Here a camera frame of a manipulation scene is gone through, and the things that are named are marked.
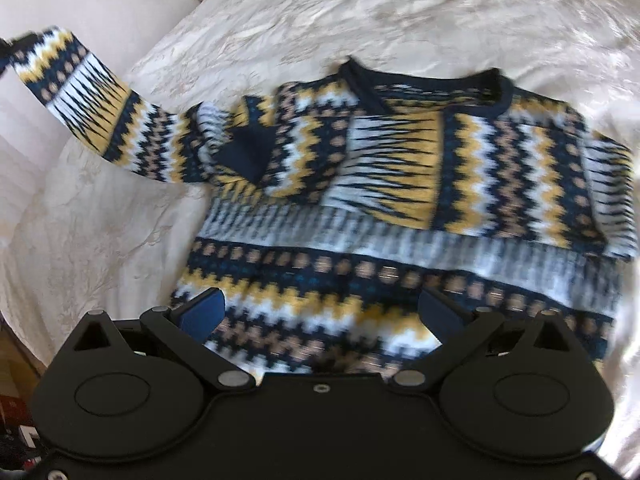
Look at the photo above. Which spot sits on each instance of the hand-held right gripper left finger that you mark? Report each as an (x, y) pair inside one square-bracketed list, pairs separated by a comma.
[(201, 311)]

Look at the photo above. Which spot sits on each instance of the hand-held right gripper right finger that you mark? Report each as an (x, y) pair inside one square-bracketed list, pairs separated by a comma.
[(436, 310)]

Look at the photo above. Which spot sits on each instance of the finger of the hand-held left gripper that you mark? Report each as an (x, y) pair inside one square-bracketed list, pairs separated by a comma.
[(12, 46)]

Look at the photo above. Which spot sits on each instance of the navy yellow patterned knit sweater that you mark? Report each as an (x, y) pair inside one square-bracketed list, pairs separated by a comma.
[(400, 195)]

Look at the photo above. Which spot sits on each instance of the dark clutter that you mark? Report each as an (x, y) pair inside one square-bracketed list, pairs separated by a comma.
[(15, 430)]

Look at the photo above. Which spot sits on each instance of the cream embroidered bed cover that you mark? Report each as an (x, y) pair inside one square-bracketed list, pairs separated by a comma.
[(300, 20)]

